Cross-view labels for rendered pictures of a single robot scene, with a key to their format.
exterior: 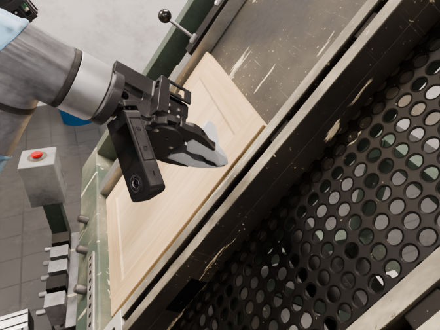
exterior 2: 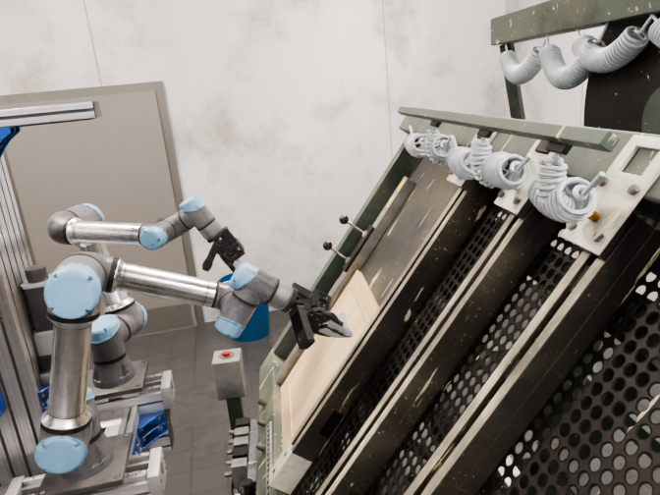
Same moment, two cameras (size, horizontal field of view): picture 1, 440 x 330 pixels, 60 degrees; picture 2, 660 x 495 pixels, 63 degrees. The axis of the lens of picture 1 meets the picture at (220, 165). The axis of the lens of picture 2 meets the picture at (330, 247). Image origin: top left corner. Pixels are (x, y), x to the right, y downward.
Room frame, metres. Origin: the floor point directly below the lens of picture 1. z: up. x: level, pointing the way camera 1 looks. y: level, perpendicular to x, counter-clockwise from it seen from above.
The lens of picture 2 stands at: (-0.84, -0.23, 2.01)
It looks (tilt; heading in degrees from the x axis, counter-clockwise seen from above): 17 degrees down; 11
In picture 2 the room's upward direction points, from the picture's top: 6 degrees counter-clockwise
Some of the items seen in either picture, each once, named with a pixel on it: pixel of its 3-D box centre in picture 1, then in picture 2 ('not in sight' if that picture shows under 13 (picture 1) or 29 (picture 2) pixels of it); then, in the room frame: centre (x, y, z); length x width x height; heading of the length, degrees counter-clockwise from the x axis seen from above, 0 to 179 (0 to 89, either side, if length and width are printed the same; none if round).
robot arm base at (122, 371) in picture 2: not in sight; (111, 365); (0.78, 0.95, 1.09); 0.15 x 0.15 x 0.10
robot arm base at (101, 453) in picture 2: not in sight; (82, 447); (0.32, 0.76, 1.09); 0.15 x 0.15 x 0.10
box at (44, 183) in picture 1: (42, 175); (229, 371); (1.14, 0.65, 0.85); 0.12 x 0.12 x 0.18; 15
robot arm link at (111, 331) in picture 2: not in sight; (106, 336); (0.78, 0.95, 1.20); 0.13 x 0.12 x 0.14; 176
